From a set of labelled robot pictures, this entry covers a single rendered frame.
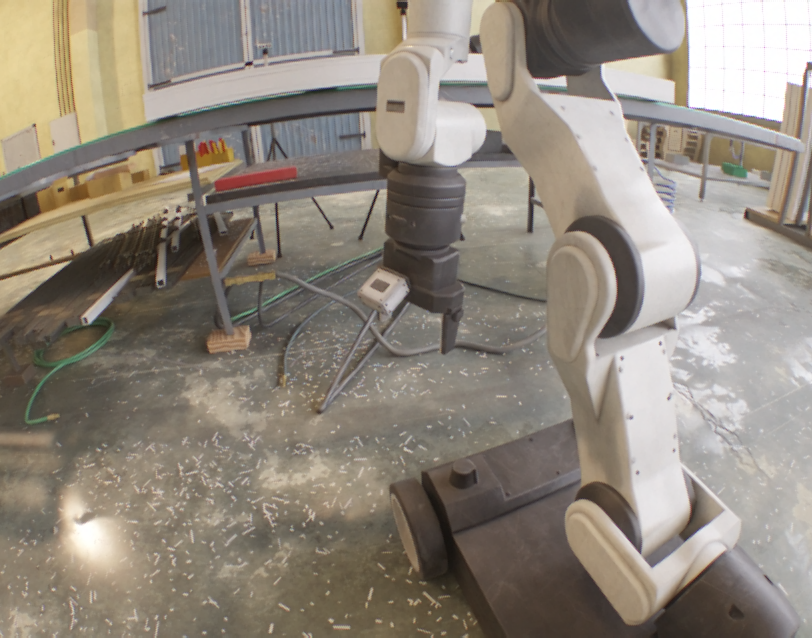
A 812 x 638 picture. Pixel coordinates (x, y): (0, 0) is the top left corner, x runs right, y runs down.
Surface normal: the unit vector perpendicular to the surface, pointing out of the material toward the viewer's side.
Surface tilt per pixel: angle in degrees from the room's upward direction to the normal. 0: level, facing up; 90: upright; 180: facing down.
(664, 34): 84
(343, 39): 90
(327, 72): 90
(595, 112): 48
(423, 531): 37
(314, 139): 90
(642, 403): 57
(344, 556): 0
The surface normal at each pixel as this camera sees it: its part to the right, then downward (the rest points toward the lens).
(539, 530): -0.05, -0.88
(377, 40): 0.18, 0.46
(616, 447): -0.95, 0.20
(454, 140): 0.75, 0.38
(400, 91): -0.66, 0.34
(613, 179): 0.21, -0.25
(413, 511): -0.01, -0.76
